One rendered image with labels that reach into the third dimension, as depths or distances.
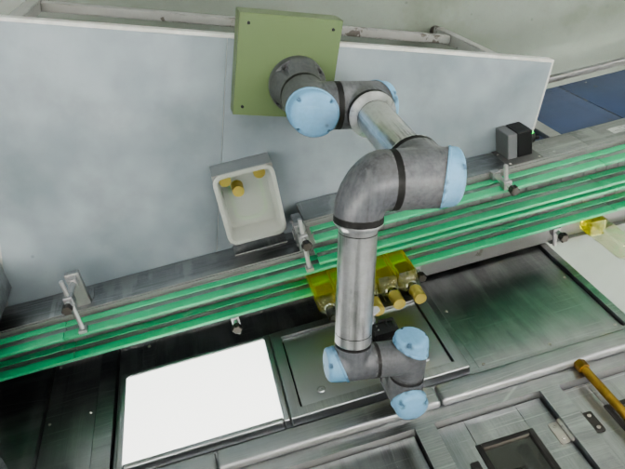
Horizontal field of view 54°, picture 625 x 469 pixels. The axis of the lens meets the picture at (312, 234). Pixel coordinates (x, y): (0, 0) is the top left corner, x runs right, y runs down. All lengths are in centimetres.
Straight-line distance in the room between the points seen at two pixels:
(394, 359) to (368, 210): 34
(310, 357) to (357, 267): 60
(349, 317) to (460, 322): 66
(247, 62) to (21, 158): 65
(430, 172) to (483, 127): 87
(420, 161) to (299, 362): 78
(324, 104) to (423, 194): 42
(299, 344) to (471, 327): 49
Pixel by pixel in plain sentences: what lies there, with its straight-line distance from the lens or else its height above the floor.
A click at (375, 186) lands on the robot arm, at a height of 145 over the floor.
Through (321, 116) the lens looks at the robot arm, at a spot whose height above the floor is 104.
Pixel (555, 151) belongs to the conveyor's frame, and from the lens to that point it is 201.
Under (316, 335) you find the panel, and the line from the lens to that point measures 178.
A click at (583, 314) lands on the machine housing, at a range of 186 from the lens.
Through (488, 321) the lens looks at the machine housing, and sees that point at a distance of 182.
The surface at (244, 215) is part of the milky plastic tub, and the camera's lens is 184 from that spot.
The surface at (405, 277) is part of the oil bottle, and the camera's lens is 169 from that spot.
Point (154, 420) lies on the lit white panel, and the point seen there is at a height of 119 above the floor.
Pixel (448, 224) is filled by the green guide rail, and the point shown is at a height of 95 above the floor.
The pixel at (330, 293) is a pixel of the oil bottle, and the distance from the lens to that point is 166.
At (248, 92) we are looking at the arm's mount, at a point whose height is 81.
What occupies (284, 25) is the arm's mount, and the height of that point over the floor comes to 83.
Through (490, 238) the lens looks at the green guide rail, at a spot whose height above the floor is 94.
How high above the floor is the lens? 240
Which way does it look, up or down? 58 degrees down
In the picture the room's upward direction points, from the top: 155 degrees clockwise
